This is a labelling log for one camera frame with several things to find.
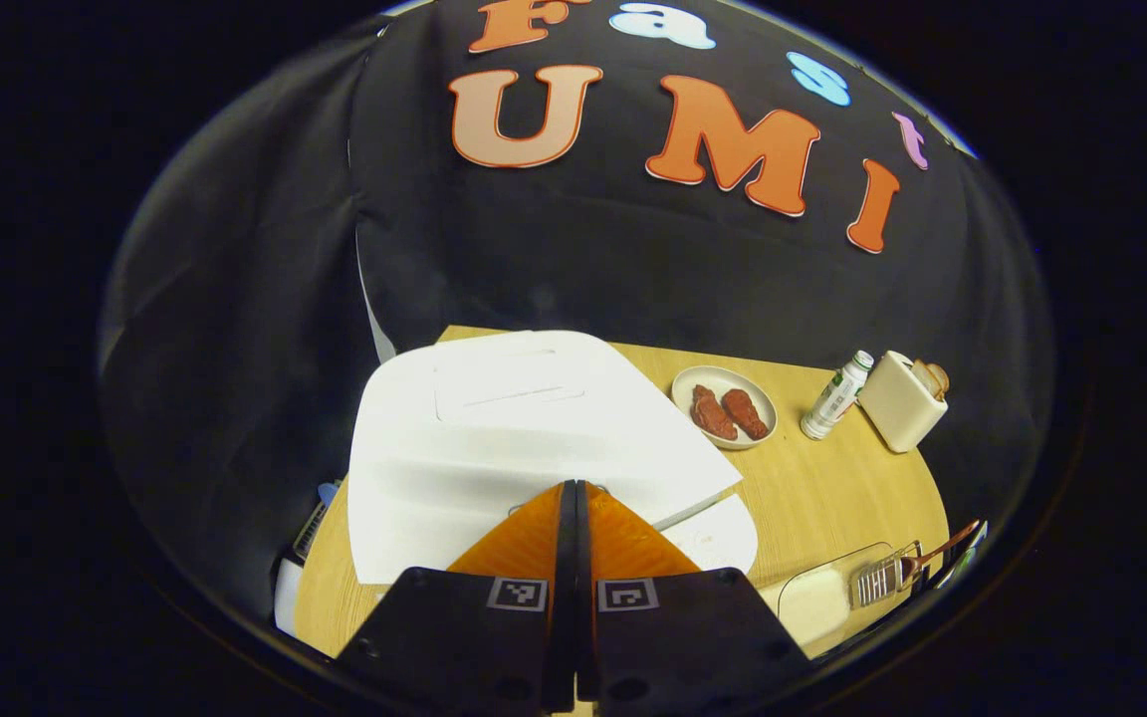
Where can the red meat piece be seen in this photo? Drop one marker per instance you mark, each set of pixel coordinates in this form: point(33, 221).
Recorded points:
point(745, 413)
point(711, 413)

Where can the white oval plate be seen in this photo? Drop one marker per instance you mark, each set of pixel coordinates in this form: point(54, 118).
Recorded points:
point(723, 376)

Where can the white rice cooker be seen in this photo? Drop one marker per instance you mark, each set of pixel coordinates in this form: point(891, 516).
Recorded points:
point(494, 428)

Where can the grey slatted rack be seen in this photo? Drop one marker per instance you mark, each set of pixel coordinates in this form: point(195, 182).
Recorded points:
point(313, 523)

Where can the white sheet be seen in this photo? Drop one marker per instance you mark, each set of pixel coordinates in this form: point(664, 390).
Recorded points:
point(288, 597)

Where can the toasted bread slice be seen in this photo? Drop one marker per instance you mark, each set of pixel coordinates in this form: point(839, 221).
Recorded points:
point(940, 378)
point(922, 378)

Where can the white drink bottle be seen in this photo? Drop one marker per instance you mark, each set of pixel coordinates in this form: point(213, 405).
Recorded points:
point(832, 398)

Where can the brown wooden spoon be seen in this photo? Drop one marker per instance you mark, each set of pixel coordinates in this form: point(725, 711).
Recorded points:
point(942, 548)

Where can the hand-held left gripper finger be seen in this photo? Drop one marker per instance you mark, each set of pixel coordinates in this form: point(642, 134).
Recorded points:
point(585, 617)
point(564, 617)

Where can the white toaster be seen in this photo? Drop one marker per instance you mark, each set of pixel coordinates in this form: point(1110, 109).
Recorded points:
point(892, 403)

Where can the black backdrop cloth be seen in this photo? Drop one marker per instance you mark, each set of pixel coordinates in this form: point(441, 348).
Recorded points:
point(633, 259)

